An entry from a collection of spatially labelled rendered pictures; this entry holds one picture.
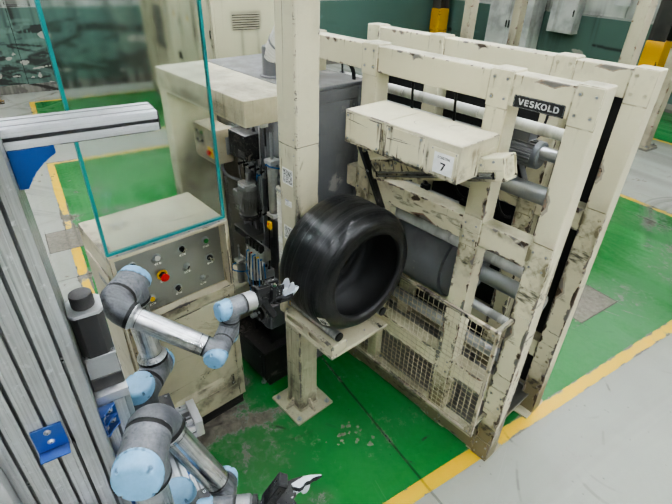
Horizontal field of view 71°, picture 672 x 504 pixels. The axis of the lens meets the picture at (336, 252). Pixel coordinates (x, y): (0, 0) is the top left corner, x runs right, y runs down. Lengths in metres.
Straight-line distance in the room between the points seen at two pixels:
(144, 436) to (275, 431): 1.72
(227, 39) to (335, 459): 4.03
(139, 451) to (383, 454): 1.82
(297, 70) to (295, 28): 0.15
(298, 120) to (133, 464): 1.35
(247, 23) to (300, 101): 3.40
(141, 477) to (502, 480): 2.08
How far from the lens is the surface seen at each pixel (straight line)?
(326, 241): 1.84
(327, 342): 2.17
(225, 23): 5.25
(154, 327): 1.73
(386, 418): 3.01
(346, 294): 2.35
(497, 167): 1.86
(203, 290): 2.47
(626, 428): 3.47
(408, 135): 1.89
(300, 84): 1.96
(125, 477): 1.28
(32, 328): 1.32
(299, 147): 2.02
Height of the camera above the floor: 2.35
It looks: 32 degrees down
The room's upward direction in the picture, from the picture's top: 2 degrees clockwise
